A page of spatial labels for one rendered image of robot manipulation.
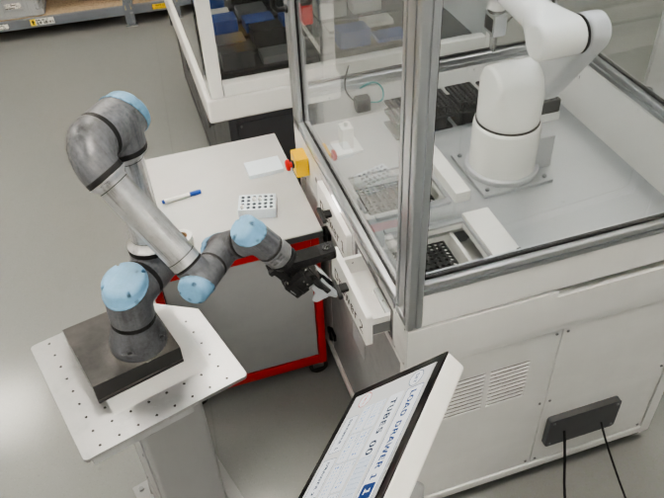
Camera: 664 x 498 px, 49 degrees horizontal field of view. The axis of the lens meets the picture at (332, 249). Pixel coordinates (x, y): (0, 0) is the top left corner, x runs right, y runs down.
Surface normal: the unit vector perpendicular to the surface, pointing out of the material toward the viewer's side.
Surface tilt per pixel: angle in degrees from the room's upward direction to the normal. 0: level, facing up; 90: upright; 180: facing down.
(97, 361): 3
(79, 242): 0
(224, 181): 0
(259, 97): 90
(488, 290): 90
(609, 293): 90
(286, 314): 90
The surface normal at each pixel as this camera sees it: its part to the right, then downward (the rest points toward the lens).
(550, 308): 0.31, 0.62
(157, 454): 0.56, 0.54
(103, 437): -0.04, -0.75
